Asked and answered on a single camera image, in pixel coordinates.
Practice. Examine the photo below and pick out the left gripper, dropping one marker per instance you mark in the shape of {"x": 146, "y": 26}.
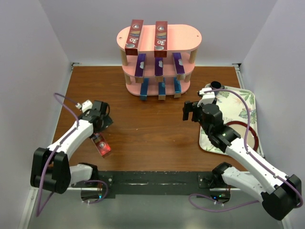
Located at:
{"x": 106, "y": 122}

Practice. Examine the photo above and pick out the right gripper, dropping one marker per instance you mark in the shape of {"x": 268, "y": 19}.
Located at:
{"x": 190, "y": 107}

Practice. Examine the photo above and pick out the red toothpaste box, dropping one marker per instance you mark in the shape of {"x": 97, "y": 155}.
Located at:
{"x": 134, "y": 37}
{"x": 160, "y": 39}
{"x": 101, "y": 144}

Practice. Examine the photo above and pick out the blue toothpaste box with label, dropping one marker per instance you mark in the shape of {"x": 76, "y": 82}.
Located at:
{"x": 144, "y": 89}

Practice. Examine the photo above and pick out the purple toothpaste box with label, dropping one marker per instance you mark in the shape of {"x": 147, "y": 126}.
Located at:
{"x": 158, "y": 69}

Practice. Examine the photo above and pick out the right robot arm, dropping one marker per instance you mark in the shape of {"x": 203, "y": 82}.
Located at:
{"x": 278, "y": 193}

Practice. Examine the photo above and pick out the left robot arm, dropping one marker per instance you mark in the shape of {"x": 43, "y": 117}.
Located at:
{"x": 50, "y": 166}

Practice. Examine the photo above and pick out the pink three-tier shelf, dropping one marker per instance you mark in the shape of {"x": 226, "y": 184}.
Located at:
{"x": 181, "y": 38}

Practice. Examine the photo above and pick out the dark blue mug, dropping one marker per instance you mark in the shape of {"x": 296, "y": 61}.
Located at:
{"x": 216, "y": 85}

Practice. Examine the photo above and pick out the floral serving tray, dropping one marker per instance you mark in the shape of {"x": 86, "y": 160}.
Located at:
{"x": 233, "y": 108}

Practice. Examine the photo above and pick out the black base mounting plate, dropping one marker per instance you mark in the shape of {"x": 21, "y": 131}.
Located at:
{"x": 162, "y": 183}

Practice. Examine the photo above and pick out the red rimmed plate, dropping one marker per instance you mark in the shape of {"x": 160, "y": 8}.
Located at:
{"x": 252, "y": 137}

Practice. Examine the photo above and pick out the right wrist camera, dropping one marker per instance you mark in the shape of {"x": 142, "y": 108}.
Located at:
{"x": 207, "y": 96}

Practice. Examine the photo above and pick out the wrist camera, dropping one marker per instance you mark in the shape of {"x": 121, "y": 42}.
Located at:
{"x": 83, "y": 107}
{"x": 207, "y": 96}

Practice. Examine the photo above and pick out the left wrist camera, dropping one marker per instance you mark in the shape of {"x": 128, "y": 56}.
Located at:
{"x": 83, "y": 107}

